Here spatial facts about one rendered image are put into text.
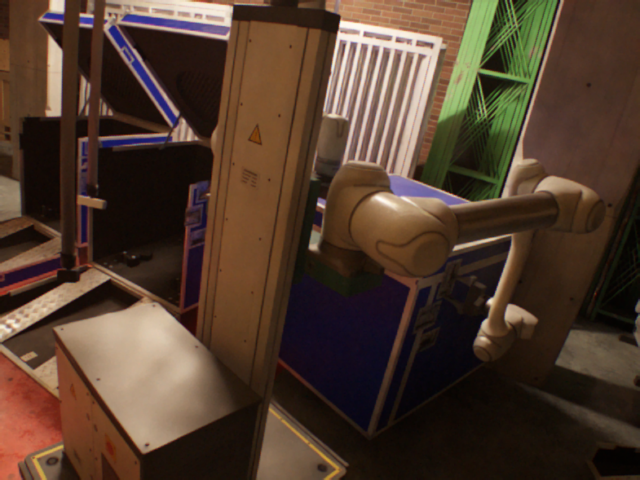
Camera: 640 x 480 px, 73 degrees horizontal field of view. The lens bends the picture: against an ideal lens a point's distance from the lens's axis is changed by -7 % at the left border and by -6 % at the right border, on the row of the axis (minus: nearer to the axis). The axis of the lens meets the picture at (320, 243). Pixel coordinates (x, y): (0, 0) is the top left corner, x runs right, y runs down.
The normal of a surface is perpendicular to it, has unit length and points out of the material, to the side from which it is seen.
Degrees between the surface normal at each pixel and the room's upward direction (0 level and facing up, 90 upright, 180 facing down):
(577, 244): 90
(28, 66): 90
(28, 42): 90
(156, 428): 0
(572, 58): 90
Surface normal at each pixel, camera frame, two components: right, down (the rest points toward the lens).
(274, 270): -0.68, 0.14
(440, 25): -0.41, 0.25
